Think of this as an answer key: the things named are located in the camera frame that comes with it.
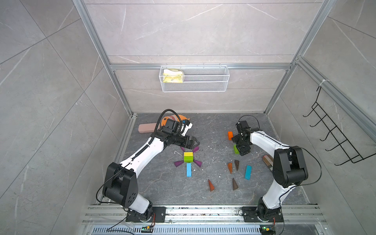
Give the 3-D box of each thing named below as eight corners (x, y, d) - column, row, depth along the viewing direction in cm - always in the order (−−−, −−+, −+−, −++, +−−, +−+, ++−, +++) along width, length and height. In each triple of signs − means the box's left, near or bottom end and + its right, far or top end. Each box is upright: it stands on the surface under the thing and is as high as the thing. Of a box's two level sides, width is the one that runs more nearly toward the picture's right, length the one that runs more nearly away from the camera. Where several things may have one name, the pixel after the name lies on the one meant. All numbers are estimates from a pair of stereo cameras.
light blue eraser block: (186, 176, 88) (185, 175, 87) (186, 164, 94) (186, 162, 92) (192, 176, 88) (192, 175, 87) (192, 164, 94) (192, 162, 92)
